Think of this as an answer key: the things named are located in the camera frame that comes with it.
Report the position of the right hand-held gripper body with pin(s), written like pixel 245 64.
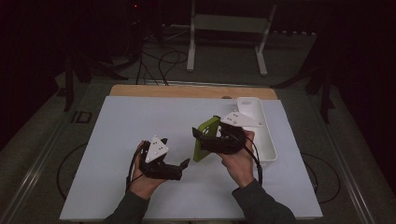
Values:
pixel 227 143

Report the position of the person's left hand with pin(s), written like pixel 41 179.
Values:
pixel 141 185

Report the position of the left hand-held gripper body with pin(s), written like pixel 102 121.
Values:
pixel 157 149

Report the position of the green phone case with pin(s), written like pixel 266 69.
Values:
pixel 200 154

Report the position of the white table sheet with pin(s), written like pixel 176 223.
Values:
pixel 124 124

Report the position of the white plastic bin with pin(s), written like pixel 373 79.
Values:
pixel 255 109

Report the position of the white metal stand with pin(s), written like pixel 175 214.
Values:
pixel 227 23

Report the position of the dark tripod stand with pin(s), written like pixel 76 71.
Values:
pixel 323 90

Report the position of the person's right hand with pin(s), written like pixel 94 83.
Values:
pixel 239 168

